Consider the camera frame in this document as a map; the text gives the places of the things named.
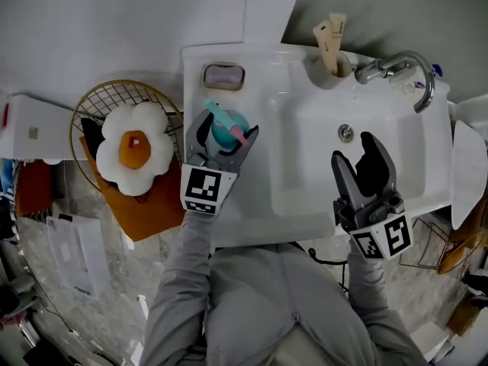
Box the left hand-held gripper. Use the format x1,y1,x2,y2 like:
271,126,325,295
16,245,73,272
179,108,260,217

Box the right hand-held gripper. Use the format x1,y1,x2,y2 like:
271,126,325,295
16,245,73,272
330,130,415,261

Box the teal and pink spray bottle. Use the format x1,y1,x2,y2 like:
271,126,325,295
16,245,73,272
203,98,253,153

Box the person's right forearm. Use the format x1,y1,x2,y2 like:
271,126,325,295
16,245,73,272
345,242,394,319

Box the person's left forearm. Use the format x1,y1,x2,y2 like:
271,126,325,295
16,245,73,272
150,207,215,319

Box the white washbasin table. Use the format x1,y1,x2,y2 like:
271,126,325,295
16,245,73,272
181,43,455,248

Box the grey cup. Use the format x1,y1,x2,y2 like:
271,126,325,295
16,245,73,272
303,50,358,91

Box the white flower-shaped cushion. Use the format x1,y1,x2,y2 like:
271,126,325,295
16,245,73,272
95,101,175,197

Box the chrome faucet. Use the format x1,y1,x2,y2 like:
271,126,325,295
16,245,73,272
354,50,436,114

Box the black cloth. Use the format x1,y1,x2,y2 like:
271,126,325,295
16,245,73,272
80,117,107,156

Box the person's grey jacket torso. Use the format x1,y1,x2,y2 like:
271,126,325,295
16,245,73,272
140,241,429,366

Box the white cabinet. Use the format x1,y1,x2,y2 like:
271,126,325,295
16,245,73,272
0,89,78,162

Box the clear plastic storage box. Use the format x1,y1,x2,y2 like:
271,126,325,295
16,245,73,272
45,213,112,300

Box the red-orange fabric item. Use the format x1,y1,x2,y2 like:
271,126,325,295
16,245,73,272
14,160,53,219

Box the black cable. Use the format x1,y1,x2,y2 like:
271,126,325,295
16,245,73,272
303,246,350,294

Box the thin wire rack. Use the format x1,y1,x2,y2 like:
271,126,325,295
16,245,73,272
398,217,459,271

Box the gold wire basket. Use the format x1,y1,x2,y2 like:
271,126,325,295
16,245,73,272
69,79,186,194

